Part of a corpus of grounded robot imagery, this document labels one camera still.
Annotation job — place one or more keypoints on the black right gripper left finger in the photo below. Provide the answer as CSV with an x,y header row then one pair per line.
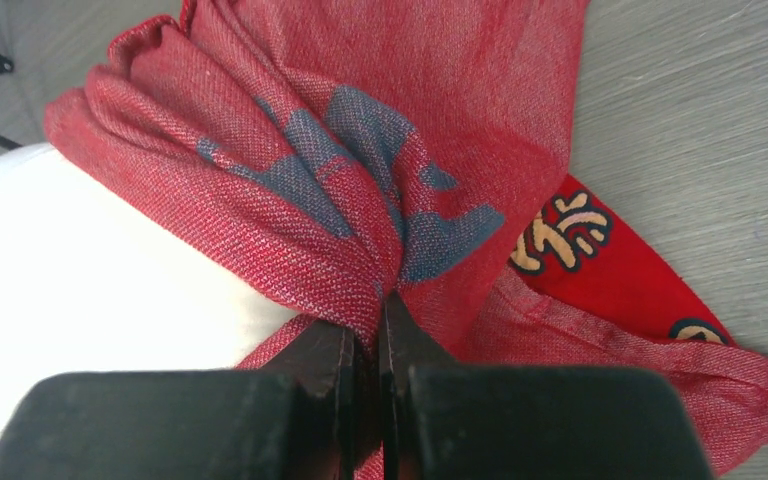
x,y
293,418

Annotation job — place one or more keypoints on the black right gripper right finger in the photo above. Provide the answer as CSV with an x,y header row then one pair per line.
x,y
444,419

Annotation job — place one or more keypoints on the red patterned pillowcase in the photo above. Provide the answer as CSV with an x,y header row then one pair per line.
x,y
330,153

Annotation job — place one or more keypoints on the white pillow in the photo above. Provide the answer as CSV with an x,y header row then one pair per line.
x,y
88,283

